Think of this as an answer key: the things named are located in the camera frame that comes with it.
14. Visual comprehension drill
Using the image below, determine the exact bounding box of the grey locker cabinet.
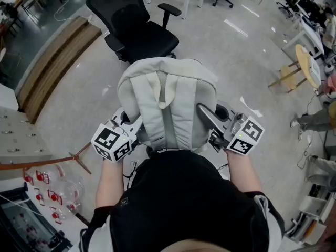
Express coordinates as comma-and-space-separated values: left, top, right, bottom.
0, 105, 53, 165

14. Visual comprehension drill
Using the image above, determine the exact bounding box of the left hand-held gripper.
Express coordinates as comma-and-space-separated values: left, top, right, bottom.
91, 107, 144, 163

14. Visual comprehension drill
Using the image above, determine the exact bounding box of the person's left forearm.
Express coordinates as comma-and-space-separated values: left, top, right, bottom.
94, 157, 125, 209

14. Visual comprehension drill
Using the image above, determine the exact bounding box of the white low shelf unit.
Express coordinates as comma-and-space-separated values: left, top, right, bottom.
285, 184, 336, 246

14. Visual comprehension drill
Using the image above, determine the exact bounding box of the wooden step platform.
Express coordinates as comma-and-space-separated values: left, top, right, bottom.
15, 16, 102, 124

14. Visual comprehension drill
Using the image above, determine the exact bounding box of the white floor cable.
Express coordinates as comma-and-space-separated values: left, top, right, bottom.
54, 0, 92, 23

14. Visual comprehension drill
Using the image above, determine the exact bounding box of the long white work desk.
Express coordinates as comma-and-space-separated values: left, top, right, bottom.
282, 14, 326, 60

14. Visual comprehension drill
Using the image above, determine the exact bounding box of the group of clear water jugs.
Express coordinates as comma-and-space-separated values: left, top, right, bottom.
22, 164, 85, 225

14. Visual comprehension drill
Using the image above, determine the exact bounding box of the wooden stool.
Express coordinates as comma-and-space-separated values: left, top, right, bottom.
267, 61, 308, 93

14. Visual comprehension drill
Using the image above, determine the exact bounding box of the wooden coat stand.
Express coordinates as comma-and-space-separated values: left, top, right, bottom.
0, 142, 92, 175

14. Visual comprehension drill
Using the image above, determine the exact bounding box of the person's right forearm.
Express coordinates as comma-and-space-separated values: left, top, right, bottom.
226, 150, 263, 194

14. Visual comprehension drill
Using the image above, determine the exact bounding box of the light grey backpack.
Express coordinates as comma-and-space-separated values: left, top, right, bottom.
117, 56, 219, 153

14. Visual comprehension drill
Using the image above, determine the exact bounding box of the person's black-shirted torso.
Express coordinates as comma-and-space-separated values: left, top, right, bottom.
78, 150, 287, 252

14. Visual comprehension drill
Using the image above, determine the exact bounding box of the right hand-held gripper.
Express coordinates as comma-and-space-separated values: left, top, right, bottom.
196, 101, 265, 156

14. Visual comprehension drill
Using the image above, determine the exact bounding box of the black mesh office chair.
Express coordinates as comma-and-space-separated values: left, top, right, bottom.
86, 0, 182, 65

